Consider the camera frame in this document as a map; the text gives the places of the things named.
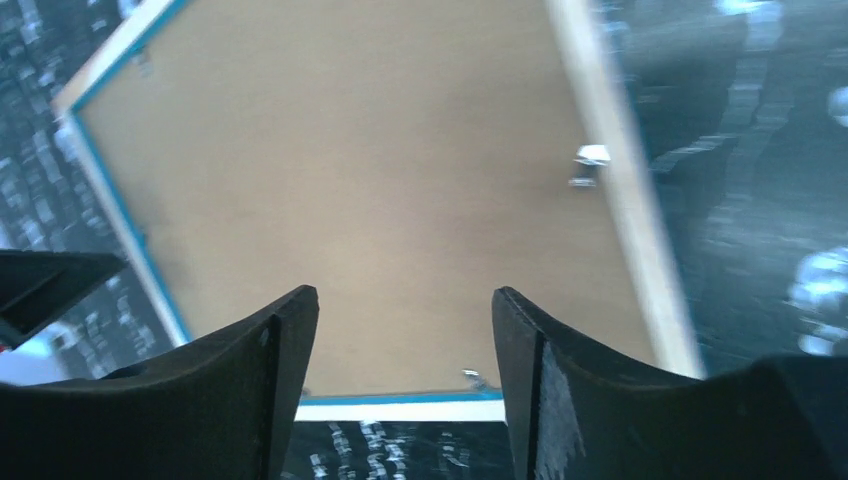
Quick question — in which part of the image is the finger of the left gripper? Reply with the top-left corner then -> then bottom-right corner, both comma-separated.
1,249 -> 127,348

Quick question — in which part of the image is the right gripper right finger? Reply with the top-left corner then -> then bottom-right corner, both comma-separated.
491,287 -> 847,479

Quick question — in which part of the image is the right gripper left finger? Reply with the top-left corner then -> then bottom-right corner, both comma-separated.
1,285 -> 319,479

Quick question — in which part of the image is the blue wooden picture frame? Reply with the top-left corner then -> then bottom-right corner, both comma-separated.
51,0 -> 707,425

